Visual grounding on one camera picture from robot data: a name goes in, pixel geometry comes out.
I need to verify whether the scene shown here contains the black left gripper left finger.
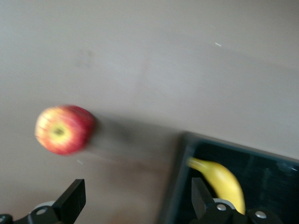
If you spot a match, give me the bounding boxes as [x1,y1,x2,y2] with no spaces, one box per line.
[0,178,86,224]

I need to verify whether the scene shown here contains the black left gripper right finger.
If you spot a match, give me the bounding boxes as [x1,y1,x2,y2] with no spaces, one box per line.
[188,177,284,224]

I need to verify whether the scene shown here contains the yellow banana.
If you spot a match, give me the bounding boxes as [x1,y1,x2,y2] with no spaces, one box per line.
[186,156,247,216]

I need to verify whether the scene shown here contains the black plastic tray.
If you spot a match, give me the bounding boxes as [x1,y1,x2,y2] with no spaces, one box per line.
[160,131,299,224]

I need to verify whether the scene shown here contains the red yellow apple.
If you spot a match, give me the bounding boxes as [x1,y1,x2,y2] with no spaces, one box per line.
[34,105,97,156]

